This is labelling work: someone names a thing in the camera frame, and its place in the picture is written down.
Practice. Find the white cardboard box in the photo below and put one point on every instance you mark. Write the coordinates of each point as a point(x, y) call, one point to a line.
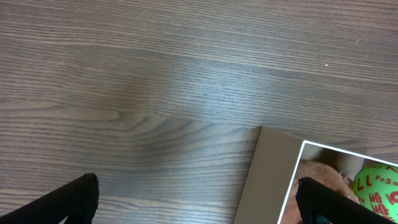
point(273, 169)

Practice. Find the brown plush toy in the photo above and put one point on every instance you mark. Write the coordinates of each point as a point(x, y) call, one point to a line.
point(323, 174)

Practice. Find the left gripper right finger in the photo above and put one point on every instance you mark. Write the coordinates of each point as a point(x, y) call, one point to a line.
point(319, 204)

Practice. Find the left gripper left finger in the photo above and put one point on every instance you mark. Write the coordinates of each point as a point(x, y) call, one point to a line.
point(74, 202)

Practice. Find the green number ball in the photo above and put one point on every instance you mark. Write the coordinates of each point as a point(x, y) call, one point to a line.
point(376, 188)

